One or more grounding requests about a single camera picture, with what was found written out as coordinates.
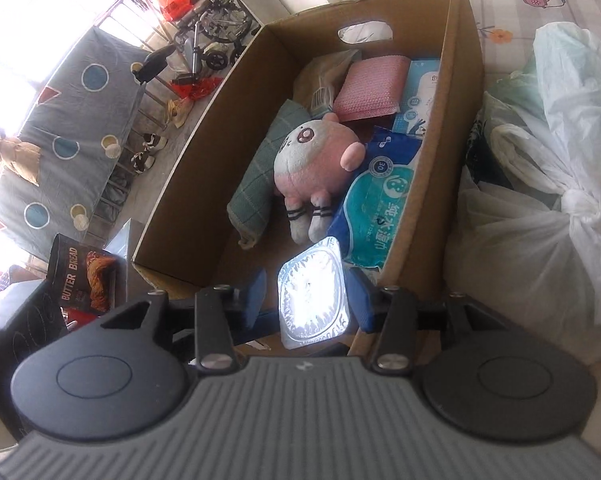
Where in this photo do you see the red plastic bag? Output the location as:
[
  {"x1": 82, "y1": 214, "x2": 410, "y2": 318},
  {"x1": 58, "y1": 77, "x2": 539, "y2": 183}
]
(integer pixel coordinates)
[{"x1": 172, "y1": 76, "x2": 217, "y2": 102}]

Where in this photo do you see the wheelchair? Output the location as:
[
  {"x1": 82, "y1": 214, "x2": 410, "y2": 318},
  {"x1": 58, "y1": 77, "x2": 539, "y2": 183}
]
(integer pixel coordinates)
[{"x1": 172, "y1": 0, "x2": 262, "y2": 79}]

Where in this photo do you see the white tied plastic bag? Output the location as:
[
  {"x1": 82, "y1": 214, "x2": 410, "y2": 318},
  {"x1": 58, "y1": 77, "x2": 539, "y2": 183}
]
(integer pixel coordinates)
[{"x1": 441, "y1": 21, "x2": 601, "y2": 362}]

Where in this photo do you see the grey dotted cloth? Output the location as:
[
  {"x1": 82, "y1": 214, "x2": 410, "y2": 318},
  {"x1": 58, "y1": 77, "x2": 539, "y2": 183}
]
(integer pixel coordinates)
[{"x1": 0, "y1": 26, "x2": 147, "y2": 262}]

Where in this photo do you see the brown cardboard box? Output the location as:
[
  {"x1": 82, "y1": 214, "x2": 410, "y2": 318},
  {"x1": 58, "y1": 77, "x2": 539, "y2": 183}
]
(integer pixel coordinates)
[{"x1": 129, "y1": 0, "x2": 484, "y2": 357}]

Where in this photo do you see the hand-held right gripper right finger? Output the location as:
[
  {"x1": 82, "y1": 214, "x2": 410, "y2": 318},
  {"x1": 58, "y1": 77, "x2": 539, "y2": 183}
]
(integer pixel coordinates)
[{"x1": 347, "y1": 264, "x2": 502, "y2": 374}]

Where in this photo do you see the brown cloth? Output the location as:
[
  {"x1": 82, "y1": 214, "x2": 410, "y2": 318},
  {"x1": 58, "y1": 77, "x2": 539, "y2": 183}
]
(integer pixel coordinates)
[{"x1": 0, "y1": 129, "x2": 42, "y2": 187}]

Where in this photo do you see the blue tissue packet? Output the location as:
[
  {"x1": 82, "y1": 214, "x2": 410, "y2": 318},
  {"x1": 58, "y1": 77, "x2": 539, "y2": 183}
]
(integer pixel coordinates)
[{"x1": 361, "y1": 125, "x2": 425, "y2": 174}]

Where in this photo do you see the sneaker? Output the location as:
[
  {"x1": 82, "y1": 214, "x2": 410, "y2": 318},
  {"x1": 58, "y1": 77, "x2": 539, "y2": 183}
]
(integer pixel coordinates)
[
  {"x1": 129, "y1": 151, "x2": 156, "y2": 174},
  {"x1": 136, "y1": 131, "x2": 170, "y2": 153}
]

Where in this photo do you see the black bread bag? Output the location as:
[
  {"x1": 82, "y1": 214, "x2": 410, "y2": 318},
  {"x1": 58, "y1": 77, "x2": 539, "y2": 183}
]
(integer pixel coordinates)
[{"x1": 47, "y1": 233, "x2": 120, "y2": 317}]

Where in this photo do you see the teal checked towel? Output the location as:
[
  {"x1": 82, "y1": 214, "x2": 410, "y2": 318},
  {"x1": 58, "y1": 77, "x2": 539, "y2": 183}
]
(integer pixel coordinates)
[{"x1": 226, "y1": 98, "x2": 312, "y2": 253}]

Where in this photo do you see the teal tissue packet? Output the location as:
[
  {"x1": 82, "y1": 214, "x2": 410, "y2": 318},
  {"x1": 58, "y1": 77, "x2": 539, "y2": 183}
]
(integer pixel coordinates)
[{"x1": 327, "y1": 159, "x2": 424, "y2": 273}]

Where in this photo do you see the pink knitted cloth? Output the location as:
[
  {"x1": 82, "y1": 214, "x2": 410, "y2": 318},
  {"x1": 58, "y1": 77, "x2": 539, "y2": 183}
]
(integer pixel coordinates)
[{"x1": 331, "y1": 55, "x2": 412, "y2": 123}]

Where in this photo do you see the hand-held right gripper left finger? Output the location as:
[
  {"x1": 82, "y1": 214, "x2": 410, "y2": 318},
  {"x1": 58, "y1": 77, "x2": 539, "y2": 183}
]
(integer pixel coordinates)
[{"x1": 99, "y1": 266, "x2": 270, "y2": 374}]

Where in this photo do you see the checked printed bed mat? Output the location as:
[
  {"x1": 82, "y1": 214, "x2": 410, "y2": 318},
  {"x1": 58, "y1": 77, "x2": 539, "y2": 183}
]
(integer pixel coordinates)
[{"x1": 459, "y1": 0, "x2": 601, "y2": 126}]

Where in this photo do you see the white yogurt cup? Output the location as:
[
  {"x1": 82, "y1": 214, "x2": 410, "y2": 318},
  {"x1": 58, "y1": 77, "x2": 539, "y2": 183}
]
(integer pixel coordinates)
[{"x1": 277, "y1": 235, "x2": 354, "y2": 352}]

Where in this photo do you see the pink plush toy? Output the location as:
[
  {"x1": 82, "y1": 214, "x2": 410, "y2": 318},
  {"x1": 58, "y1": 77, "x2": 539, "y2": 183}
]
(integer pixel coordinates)
[{"x1": 272, "y1": 111, "x2": 367, "y2": 247}]

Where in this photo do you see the beige plastic bag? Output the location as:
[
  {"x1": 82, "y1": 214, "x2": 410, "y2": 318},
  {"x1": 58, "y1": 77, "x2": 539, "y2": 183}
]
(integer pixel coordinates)
[{"x1": 292, "y1": 49, "x2": 364, "y2": 114}]

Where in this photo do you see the white and blue wipes packet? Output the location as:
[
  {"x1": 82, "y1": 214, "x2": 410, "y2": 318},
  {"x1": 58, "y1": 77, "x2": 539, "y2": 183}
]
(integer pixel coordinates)
[{"x1": 391, "y1": 58, "x2": 443, "y2": 139}]

